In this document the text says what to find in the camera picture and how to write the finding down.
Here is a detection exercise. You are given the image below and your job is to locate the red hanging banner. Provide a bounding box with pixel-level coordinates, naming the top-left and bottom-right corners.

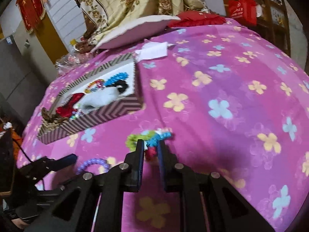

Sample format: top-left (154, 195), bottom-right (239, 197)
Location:
top-left (16, 0), bottom-right (48, 34)

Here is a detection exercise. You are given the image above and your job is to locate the pink floral bedspread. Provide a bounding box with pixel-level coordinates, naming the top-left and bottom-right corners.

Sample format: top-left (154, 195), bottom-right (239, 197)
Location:
top-left (17, 20), bottom-right (308, 231)

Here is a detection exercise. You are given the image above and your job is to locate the person's left hand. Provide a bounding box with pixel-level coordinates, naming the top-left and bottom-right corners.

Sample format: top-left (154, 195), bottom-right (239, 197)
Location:
top-left (12, 218), bottom-right (29, 230)

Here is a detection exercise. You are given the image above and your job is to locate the black cable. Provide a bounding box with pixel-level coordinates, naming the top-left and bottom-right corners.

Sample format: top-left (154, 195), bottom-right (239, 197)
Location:
top-left (9, 129), bottom-right (45, 191)

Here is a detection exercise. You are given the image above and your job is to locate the red cushion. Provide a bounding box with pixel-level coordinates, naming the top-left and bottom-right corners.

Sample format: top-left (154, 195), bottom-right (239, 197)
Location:
top-left (168, 10), bottom-right (226, 28)

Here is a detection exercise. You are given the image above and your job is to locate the white pink pillow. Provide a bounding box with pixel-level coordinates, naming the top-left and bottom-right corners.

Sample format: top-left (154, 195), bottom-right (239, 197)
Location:
top-left (91, 15), bottom-right (181, 53)

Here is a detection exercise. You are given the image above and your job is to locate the green blue beaded bracelet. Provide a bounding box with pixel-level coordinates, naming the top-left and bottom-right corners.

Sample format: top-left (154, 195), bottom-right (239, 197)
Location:
top-left (125, 128), bottom-right (173, 162)

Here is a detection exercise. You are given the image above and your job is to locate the black hair tie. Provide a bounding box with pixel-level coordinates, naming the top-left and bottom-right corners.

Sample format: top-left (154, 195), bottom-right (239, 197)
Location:
top-left (113, 79), bottom-right (129, 94)

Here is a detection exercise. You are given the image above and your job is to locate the striped jewelry tray box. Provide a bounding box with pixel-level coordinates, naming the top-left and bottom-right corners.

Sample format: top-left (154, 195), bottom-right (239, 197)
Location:
top-left (37, 53), bottom-right (143, 144)

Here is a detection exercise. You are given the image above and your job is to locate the orange multicolour beaded bracelet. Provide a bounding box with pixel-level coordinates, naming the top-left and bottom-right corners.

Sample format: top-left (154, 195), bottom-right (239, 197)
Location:
top-left (84, 78), bottom-right (106, 94)

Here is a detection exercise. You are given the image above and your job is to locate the clear plastic bag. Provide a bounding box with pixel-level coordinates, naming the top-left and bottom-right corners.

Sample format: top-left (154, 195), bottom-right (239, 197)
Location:
top-left (55, 52), bottom-right (94, 77)

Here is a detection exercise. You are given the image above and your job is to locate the white fluffy scrunchie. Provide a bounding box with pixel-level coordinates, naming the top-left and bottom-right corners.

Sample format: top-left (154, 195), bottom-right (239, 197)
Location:
top-left (79, 85), bottom-right (127, 114)

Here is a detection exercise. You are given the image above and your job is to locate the multicolour round bead bracelet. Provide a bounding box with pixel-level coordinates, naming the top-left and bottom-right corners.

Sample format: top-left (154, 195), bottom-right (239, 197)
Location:
top-left (69, 105), bottom-right (84, 123)

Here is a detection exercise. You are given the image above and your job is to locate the red bow hair clip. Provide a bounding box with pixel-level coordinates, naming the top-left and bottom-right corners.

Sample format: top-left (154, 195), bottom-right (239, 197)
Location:
top-left (55, 93), bottom-right (85, 118)

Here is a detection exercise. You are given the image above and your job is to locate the orange bag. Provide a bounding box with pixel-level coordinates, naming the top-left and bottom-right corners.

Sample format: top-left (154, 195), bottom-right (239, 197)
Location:
top-left (0, 121), bottom-right (24, 160)

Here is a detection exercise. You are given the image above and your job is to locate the beige floral quilt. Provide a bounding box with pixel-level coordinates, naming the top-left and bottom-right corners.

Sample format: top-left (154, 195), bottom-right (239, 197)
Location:
top-left (74, 0), bottom-right (204, 46)

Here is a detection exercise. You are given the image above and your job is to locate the purple beaded bracelet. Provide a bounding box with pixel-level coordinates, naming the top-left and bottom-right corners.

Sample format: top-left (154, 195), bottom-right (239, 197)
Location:
top-left (76, 158), bottom-right (111, 176)

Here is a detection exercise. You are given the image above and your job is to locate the red plastic bag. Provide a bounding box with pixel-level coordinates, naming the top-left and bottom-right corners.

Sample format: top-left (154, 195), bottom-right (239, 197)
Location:
top-left (228, 0), bottom-right (257, 27)

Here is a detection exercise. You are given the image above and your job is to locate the white paper sheet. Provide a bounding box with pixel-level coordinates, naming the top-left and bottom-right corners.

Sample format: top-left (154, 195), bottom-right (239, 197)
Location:
top-left (135, 41), bottom-right (174, 62)

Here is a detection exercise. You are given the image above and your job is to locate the leopard print hair bow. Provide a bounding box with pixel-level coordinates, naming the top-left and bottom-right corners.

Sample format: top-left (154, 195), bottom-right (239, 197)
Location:
top-left (41, 107), bottom-right (69, 131)

